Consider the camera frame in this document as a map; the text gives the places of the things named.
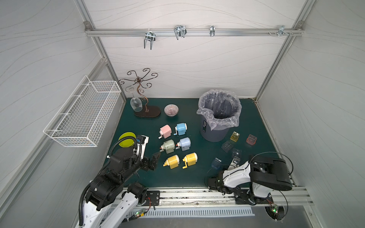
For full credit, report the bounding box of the grey green pencil sharpener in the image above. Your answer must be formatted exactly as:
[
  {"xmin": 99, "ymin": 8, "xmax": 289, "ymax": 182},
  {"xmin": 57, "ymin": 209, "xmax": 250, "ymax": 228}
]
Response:
[{"xmin": 160, "ymin": 140, "xmax": 175, "ymax": 154}]

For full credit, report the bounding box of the small yellow pencil sharpener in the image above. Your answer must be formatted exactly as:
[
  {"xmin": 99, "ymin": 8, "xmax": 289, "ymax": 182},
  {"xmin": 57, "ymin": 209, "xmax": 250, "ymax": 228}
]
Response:
[{"xmin": 163, "ymin": 155, "xmax": 180, "ymax": 169}]

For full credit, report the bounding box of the pink pencil sharpener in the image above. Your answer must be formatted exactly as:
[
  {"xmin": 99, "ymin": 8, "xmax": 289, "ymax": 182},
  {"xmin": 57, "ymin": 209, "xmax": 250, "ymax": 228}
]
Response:
[{"xmin": 158, "ymin": 124, "xmax": 172, "ymax": 139}]

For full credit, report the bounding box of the yellow white pencil sharpener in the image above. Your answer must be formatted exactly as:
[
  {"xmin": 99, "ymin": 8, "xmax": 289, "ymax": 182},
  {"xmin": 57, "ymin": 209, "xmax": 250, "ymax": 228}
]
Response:
[{"xmin": 182, "ymin": 153, "xmax": 198, "ymax": 169}]

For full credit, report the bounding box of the light blue pencil sharpener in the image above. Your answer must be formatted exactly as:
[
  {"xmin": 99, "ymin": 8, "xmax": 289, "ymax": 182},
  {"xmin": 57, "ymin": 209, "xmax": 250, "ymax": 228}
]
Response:
[{"xmin": 174, "ymin": 123, "xmax": 187, "ymax": 136}]

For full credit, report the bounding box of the bright blue shavings tray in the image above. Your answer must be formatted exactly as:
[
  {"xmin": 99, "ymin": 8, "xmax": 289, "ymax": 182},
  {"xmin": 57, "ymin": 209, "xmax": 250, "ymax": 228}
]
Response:
[{"xmin": 211, "ymin": 157, "xmax": 222, "ymax": 170}]

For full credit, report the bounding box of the yellow transparent shavings tray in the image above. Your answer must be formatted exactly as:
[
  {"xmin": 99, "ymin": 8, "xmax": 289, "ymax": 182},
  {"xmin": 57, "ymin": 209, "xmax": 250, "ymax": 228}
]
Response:
[{"xmin": 230, "ymin": 131, "xmax": 240, "ymax": 143}]

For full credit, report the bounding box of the clear grey shavings tray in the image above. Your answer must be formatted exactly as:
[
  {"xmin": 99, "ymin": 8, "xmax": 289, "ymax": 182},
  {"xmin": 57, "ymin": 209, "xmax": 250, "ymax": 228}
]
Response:
[{"xmin": 231, "ymin": 148, "xmax": 242, "ymax": 158}]

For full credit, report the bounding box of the red transparent shavings tray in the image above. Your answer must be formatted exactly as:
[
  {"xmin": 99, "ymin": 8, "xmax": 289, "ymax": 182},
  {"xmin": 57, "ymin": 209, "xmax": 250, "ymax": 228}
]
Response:
[{"xmin": 246, "ymin": 134, "xmax": 257, "ymax": 146}]

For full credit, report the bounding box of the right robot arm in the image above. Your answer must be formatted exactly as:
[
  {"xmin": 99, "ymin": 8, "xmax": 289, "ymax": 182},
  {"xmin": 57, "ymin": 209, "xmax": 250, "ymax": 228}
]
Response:
[{"xmin": 204, "ymin": 152, "xmax": 292, "ymax": 206}]

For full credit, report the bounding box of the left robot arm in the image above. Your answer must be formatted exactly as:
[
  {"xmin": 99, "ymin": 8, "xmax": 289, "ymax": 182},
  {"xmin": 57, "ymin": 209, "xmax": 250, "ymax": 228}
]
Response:
[{"xmin": 77, "ymin": 135, "xmax": 161, "ymax": 228}]

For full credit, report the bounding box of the dark oval glass rack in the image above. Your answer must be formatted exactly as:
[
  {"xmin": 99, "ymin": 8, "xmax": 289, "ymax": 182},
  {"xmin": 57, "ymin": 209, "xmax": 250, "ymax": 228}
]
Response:
[{"xmin": 118, "ymin": 67, "xmax": 162, "ymax": 118}]

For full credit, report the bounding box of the striped ceramic bowl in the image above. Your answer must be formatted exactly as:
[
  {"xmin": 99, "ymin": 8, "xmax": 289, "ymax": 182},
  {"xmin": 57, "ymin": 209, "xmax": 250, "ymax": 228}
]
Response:
[{"xmin": 164, "ymin": 104, "xmax": 179, "ymax": 117}]

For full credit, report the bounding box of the hanging wine glass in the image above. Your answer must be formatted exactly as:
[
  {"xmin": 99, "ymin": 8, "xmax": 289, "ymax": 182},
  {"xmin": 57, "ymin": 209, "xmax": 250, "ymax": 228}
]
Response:
[{"xmin": 125, "ymin": 85, "xmax": 143, "ymax": 112}]

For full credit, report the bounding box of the grey trash bin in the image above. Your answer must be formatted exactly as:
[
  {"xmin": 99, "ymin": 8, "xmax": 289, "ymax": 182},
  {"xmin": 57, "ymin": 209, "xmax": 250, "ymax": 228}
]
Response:
[{"xmin": 199, "ymin": 92, "xmax": 236, "ymax": 143}]

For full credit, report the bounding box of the clear plastic bin liner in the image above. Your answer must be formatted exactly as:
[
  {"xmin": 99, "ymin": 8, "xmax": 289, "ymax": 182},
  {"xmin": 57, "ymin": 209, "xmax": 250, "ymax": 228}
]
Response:
[{"xmin": 196, "ymin": 89, "xmax": 242, "ymax": 131}]

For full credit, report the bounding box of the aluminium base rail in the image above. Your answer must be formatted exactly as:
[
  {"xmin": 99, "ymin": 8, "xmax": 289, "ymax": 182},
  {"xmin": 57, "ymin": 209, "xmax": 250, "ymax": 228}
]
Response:
[{"xmin": 147, "ymin": 187, "xmax": 314, "ymax": 208}]

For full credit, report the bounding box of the white wire basket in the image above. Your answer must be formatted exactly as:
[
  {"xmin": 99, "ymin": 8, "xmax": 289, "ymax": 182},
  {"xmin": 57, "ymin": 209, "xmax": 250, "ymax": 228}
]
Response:
[{"xmin": 43, "ymin": 76, "xmax": 121, "ymax": 147}]

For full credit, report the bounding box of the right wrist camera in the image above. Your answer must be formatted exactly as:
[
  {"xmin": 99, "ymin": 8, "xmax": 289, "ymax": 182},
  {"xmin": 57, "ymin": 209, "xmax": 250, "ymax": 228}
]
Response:
[{"xmin": 227, "ymin": 156, "xmax": 240, "ymax": 170}]

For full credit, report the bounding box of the aluminium rail with hooks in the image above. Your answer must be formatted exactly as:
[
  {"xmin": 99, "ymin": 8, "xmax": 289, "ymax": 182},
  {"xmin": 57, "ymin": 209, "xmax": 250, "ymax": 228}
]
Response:
[{"xmin": 84, "ymin": 21, "xmax": 305, "ymax": 49}]

